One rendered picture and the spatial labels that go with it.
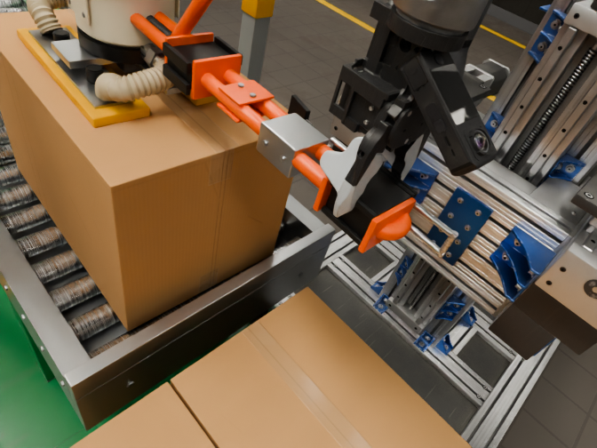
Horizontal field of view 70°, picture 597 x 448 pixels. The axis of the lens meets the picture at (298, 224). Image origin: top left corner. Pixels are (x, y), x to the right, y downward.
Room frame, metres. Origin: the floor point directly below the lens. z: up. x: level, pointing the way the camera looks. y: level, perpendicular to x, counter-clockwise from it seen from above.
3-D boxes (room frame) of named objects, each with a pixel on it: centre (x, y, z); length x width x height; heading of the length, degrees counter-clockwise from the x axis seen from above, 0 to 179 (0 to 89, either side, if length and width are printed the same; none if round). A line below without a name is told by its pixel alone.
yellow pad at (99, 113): (0.67, 0.47, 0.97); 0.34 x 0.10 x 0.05; 54
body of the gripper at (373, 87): (0.41, -0.05, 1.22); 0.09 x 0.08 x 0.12; 54
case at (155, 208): (0.76, 0.40, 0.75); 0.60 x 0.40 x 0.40; 54
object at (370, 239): (0.39, -0.07, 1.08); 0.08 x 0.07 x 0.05; 54
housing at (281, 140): (0.48, 0.04, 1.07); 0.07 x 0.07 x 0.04; 54
